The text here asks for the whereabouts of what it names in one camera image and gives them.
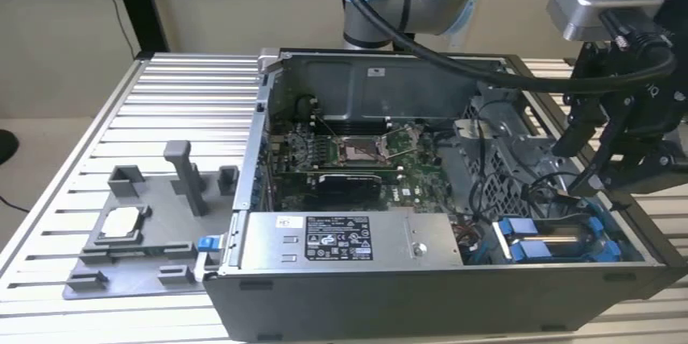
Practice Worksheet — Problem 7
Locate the perforated metal drive cage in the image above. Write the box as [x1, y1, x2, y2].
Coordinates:
[438, 73, 598, 220]

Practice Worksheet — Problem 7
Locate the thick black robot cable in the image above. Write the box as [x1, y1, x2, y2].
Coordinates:
[329, 0, 679, 93]

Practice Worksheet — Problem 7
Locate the CPU socket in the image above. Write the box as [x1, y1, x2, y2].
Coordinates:
[333, 134, 395, 166]

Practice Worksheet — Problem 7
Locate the metal socket cover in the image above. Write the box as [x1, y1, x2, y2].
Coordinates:
[382, 124, 426, 159]

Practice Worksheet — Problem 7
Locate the black round object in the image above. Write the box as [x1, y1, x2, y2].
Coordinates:
[0, 129, 21, 164]

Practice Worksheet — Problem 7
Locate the thin black floor cable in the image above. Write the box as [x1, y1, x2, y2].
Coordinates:
[0, 194, 31, 214]

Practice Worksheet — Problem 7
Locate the metal disk bay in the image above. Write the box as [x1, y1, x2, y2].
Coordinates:
[491, 214, 647, 267]

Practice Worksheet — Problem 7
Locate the black graphics card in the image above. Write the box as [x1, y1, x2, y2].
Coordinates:
[274, 170, 409, 202]

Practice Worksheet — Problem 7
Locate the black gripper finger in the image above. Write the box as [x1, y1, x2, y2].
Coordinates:
[570, 116, 688, 196]
[553, 96, 609, 158]

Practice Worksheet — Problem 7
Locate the blue case latch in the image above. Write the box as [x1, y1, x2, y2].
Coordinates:
[197, 234, 223, 255]

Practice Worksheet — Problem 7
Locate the green motherboard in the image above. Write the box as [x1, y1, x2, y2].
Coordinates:
[263, 117, 459, 216]

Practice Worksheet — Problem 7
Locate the silver CPU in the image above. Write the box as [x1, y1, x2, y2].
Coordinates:
[102, 207, 147, 238]

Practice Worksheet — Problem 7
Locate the black RAM slot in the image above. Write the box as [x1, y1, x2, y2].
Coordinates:
[290, 161, 409, 172]
[314, 115, 393, 135]

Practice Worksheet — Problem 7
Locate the power wire with black connector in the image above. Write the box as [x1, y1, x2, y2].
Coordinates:
[525, 170, 587, 205]

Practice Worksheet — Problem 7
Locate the silver power supply unit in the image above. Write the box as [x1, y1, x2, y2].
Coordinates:
[235, 210, 466, 273]

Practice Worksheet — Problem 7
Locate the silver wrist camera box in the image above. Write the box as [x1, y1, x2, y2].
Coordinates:
[547, 0, 669, 43]

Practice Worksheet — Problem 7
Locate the grey parts rack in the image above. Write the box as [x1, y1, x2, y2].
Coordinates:
[63, 140, 242, 300]

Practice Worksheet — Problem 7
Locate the blue data wire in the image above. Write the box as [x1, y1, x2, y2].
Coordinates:
[575, 197, 614, 217]

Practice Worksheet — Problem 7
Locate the empty blue disk carrier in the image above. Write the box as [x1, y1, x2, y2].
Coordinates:
[509, 238, 626, 264]

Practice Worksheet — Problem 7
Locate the open grey PC case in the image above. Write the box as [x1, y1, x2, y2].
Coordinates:
[203, 46, 688, 341]

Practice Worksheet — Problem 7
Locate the thin metal locking lever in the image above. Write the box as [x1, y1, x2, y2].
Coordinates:
[314, 113, 342, 139]

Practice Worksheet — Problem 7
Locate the black post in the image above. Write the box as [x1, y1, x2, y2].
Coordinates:
[107, 0, 171, 59]

